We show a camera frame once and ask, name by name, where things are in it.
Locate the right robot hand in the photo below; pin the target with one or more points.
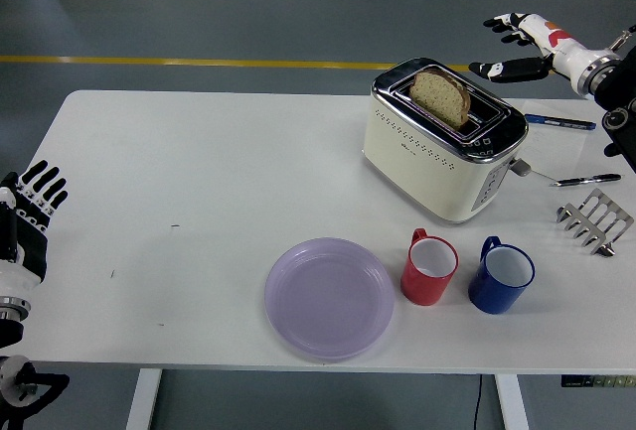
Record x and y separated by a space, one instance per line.
566 55

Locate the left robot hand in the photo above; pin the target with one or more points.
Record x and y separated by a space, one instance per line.
30 246

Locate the brown bread slice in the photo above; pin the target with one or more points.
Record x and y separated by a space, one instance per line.
439 97

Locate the purple plastic plate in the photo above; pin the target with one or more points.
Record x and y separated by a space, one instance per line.
328 301

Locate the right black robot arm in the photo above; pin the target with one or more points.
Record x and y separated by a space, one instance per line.
621 82

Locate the blue marker pen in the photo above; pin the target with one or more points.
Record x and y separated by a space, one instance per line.
556 121

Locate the black ballpoint pen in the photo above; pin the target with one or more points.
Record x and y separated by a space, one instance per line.
591 179

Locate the metal toast rack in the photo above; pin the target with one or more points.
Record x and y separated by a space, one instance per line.
623 224

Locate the cream and chrome toaster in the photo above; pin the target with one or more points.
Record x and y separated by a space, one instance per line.
422 167

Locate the white table leg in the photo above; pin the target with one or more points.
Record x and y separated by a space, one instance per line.
144 400
512 400

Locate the blue enamel mug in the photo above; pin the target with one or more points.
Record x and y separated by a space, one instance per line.
489 298

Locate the red enamel mug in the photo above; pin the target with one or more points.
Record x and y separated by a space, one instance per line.
422 291

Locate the table height control panel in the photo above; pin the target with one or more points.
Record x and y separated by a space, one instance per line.
596 381

